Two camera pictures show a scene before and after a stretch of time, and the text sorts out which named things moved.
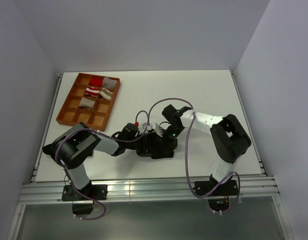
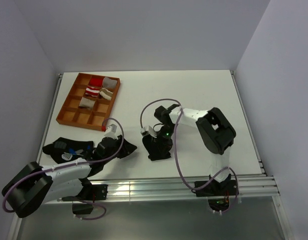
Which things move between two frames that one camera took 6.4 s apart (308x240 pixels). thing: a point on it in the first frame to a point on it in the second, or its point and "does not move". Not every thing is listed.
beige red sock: (87, 102) does not move
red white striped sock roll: (92, 91) does not move
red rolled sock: (96, 82) does not move
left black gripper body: (140, 147) to (117, 146)
